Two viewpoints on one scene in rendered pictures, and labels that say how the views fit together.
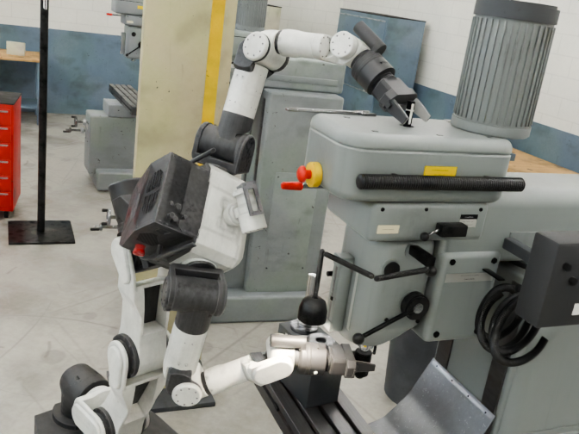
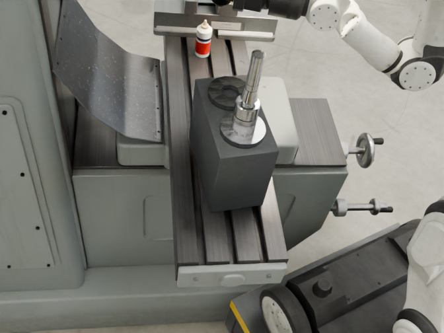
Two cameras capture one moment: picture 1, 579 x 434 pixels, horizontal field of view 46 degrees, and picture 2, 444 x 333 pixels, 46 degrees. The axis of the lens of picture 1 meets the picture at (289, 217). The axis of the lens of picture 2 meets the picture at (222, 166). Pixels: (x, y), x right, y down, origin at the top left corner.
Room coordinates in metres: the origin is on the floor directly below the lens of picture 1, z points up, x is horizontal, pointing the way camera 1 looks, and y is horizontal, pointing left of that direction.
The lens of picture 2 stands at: (2.66, 0.00, 1.88)
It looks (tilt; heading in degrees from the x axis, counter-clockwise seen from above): 51 degrees down; 190
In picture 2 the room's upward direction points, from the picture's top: 11 degrees clockwise
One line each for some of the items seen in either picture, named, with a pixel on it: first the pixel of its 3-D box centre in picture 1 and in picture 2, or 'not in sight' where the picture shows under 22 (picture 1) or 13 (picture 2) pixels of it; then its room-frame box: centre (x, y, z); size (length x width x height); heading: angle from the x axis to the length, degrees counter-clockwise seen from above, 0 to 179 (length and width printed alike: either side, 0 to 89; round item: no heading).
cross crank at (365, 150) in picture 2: not in sight; (354, 150); (1.45, 0.20, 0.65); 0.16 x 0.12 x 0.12; 114
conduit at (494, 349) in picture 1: (504, 317); not in sight; (1.58, -0.58, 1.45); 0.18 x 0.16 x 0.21; 114
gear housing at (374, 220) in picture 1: (405, 207); not in sight; (1.67, -0.29, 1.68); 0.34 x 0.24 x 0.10; 114
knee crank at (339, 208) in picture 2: not in sight; (362, 207); (1.56, 0.29, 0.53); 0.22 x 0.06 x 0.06; 114
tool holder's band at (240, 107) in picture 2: not in sight; (248, 104); (1.97, -0.10, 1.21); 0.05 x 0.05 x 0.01
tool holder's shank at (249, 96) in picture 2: (309, 290); (253, 78); (1.97, -0.10, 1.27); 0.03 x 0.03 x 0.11
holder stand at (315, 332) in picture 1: (308, 359); (230, 141); (1.93, -0.12, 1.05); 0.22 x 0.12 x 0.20; 33
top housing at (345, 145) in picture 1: (405, 157); not in sight; (1.66, -0.27, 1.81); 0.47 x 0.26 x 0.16; 114
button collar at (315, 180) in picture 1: (314, 174); not in sight; (1.56, -0.04, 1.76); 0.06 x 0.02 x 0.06; 24
